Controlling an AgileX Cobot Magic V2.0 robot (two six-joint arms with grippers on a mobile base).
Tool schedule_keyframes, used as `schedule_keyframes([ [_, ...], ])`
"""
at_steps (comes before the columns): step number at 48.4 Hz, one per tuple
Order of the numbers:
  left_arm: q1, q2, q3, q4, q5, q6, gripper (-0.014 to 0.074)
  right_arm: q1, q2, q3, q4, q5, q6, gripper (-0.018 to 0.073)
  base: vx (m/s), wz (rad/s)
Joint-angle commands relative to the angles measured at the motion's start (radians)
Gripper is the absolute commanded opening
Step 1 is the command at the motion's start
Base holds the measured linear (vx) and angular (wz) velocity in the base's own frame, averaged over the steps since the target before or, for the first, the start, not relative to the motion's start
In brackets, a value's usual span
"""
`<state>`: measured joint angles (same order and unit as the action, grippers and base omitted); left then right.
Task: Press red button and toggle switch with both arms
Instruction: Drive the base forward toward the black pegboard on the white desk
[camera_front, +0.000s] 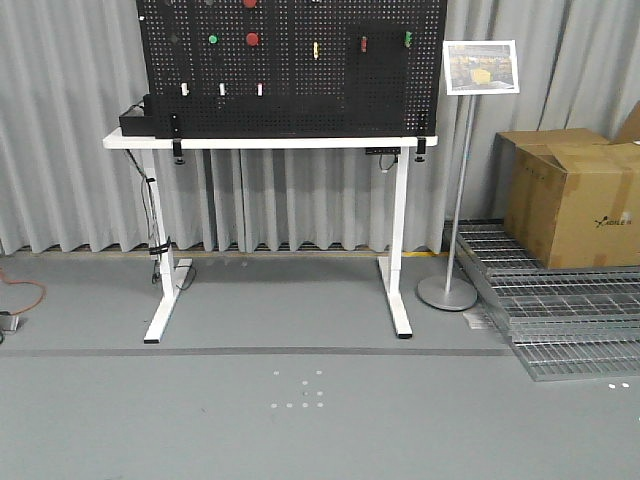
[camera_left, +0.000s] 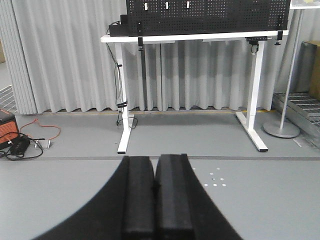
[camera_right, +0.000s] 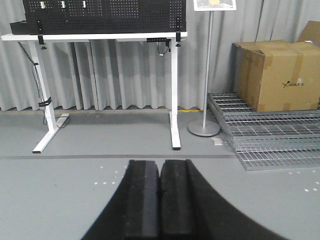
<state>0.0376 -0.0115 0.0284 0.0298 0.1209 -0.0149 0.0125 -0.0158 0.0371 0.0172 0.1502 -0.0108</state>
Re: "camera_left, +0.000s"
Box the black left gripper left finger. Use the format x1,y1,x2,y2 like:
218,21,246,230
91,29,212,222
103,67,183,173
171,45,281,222
37,156,155,240

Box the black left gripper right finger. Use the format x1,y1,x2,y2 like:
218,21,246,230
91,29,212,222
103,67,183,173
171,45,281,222
155,154,242,240

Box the white standing desk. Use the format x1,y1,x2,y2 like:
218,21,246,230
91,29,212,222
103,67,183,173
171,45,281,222
100,30,289,154

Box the grey round base stand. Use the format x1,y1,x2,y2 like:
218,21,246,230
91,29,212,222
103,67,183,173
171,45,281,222
263,9,305,139

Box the orange black power unit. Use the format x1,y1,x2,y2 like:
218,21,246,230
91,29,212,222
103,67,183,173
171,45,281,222
0,108,19,150

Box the grey curtain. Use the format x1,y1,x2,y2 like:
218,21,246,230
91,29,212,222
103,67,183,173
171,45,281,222
0,0,320,115

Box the black box on desk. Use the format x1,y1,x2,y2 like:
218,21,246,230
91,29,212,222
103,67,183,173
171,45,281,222
108,14,129,37

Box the desk height control panel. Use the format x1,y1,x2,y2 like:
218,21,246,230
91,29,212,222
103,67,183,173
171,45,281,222
245,36,273,42

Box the black pegboard panel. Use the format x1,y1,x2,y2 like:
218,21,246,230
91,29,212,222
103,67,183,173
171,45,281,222
126,0,291,37

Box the desk power cable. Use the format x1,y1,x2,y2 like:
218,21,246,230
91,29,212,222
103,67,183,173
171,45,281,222
105,42,139,130

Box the black coiled cable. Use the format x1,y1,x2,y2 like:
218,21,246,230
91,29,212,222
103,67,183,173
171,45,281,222
0,132,45,161

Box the orange cable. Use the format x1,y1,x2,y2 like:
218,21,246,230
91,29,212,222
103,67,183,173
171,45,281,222
19,118,62,141

